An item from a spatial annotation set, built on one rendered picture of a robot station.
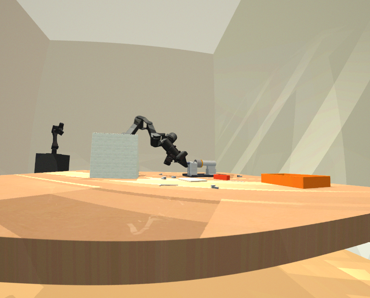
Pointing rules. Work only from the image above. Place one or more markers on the orange rectangular tray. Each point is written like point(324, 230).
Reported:
point(297, 180)

